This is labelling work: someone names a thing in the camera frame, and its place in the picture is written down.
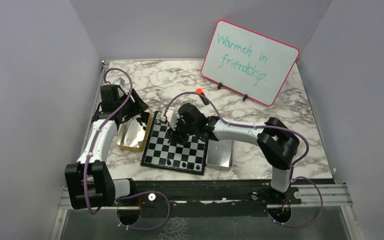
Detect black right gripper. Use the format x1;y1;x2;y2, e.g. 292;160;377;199
166;117;198;145

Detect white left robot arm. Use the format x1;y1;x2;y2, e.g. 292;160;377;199
64;84;151;210

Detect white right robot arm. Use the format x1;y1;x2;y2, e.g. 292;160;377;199
162;103;300;204

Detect black chess pieces pile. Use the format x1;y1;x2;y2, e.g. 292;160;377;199
136;112;150;131

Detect black white chess board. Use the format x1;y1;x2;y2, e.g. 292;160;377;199
140;111;209;176

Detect orange black highlighter marker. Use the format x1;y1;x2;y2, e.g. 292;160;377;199
196;88;209;106

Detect gold tin box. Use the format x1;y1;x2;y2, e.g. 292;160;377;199
116;114;152;152

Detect silver tin lid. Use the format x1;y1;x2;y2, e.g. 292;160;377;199
206;140;234;171

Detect pink framed whiteboard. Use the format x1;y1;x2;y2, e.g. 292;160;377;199
200;20;300;106

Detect aluminium side rail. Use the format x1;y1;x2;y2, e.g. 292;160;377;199
78;60;111;157

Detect black mounting base rail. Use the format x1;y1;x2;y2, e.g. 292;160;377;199
69;178;335;220

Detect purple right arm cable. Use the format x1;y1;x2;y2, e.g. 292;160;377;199
162;91;324;229

